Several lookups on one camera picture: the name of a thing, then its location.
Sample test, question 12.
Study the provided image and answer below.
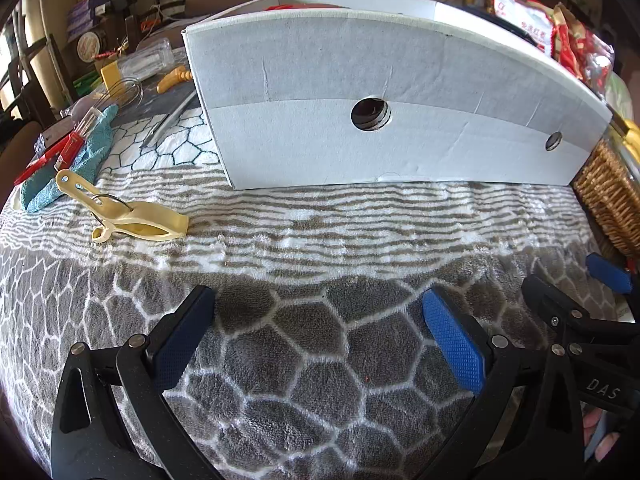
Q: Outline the dark red leather pouch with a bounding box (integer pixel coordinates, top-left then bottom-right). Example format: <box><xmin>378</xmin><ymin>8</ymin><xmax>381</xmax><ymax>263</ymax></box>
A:
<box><xmin>265</xmin><ymin>2</ymin><xmax>346</xmax><ymax>11</ymax></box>

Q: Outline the metal strip utensil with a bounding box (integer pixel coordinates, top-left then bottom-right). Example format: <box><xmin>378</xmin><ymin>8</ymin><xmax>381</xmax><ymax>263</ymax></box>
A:
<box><xmin>140</xmin><ymin>91</ymin><xmax>199</xmax><ymax>149</ymax></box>

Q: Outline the red patterned snack bag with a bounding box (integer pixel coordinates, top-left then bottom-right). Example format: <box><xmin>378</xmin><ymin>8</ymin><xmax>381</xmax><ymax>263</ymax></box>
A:
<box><xmin>550</xmin><ymin>4</ymin><xmax>617</xmax><ymax>97</ymax></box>

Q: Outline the yellow handled tool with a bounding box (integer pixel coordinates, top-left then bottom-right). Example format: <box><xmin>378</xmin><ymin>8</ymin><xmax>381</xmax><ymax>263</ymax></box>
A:
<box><xmin>157</xmin><ymin>65</ymin><xmax>194</xmax><ymax>94</ymax></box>

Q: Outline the white cardboard box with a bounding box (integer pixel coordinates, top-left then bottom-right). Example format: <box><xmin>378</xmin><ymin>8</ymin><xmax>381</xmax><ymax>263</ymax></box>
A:
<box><xmin>181</xmin><ymin>0</ymin><xmax>615</xmax><ymax>191</ymax></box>

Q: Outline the banana bunch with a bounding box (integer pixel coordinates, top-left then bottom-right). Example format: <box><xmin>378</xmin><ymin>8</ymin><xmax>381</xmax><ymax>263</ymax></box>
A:
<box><xmin>607</xmin><ymin>105</ymin><xmax>640</xmax><ymax>162</ymax></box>

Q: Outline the cream plastic clothespin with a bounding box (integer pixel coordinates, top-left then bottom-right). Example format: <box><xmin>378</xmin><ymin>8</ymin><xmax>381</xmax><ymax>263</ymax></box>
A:
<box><xmin>55</xmin><ymin>169</ymin><xmax>191</xmax><ymax>245</ymax></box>

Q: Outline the wire whisk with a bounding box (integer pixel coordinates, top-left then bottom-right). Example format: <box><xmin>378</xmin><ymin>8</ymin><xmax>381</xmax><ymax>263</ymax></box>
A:
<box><xmin>94</xmin><ymin>76</ymin><xmax>144</xmax><ymax>112</ymax></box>

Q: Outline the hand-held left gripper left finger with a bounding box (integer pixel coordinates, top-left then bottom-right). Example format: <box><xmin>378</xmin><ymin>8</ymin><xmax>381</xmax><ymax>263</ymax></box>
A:
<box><xmin>50</xmin><ymin>284</ymin><xmax>217</xmax><ymax>480</ymax></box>

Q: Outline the wooden chair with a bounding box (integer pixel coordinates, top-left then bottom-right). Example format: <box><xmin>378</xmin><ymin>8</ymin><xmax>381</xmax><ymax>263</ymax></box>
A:
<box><xmin>7</xmin><ymin>35</ymin><xmax>82</xmax><ymax>112</ymax></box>

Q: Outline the red handled tool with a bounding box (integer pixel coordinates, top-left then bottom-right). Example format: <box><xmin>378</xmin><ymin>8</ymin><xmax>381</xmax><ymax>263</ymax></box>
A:
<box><xmin>14</xmin><ymin>107</ymin><xmax>102</xmax><ymax>187</ymax></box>

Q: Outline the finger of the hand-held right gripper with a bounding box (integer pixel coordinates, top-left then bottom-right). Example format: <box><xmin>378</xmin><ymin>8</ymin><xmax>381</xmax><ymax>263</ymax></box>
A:
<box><xmin>585</xmin><ymin>252</ymin><xmax>635</xmax><ymax>296</ymax></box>
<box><xmin>520</xmin><ymin>275</ymin><xmax>640</xmax><ymax>413</ymax></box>

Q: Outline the brown seat chair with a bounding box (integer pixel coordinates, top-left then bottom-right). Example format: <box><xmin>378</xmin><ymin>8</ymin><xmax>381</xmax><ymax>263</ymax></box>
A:
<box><xmin>0</xmin><ymin>120</ymin><xmax>44</xmax><ymax>202</ymax></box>

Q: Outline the wicker basket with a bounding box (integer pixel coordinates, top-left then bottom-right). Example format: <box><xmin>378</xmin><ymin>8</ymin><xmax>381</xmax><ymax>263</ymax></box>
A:
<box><xmin>571</xmin><ymin>137</ymin><xmax>640</xmax><ymax>259</ymax></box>

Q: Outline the person's right hand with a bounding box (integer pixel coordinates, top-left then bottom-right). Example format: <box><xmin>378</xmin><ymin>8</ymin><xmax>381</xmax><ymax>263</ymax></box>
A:
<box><xmin>582</xmin><ymin>407</ymin><xmax>617</xmax><ymax>461</ymax></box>

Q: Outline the white and red snack bag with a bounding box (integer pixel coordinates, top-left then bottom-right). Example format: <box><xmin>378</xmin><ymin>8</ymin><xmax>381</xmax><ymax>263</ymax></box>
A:
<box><xmin>487</xmin><ymin>0</ymin><xmax>557</xmax><ymax>57</ymax></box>

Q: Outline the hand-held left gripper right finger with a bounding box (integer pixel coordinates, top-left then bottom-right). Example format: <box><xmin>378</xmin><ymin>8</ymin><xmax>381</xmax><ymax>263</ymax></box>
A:
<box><xmin>420</xmin><ymin>286</ymin><xmax>586</xmax><ymax>480</ymax></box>

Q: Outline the round tin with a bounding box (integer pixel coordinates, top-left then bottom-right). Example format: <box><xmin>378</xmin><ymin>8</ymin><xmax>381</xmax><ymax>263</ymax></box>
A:
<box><xmin>76</xmin><ymin>30</ymin><xmax>109</xmax><ymax>62</ymax></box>

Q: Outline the teal cloth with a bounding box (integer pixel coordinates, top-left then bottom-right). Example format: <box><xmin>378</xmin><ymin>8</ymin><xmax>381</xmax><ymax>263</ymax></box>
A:
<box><xmin>20</xmin><ymin>105</ymin><xmax>121</xmax><ymax>213</ymax></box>

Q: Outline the stack of purple boxes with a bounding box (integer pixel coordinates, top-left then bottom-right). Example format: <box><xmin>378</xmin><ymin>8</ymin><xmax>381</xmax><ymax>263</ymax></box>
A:
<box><xmin>65</xmin><ymin>0</ymin><xmax>114</xmax><ymax>44</ymax></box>

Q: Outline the clear bottle with yellow cap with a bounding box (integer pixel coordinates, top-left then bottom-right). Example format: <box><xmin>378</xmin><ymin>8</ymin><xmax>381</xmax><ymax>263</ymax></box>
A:
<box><xmin>100</xmin><ymin>37</ymin><xmax>174</xmax><ymax>87</ymax></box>

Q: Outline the white plastic bag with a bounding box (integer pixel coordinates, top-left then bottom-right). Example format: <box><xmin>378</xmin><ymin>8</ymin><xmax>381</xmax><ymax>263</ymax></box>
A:
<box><xmin>600</xmin><ymin>67</ymin><xmax>640</xmax><ymax>127</ymax></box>

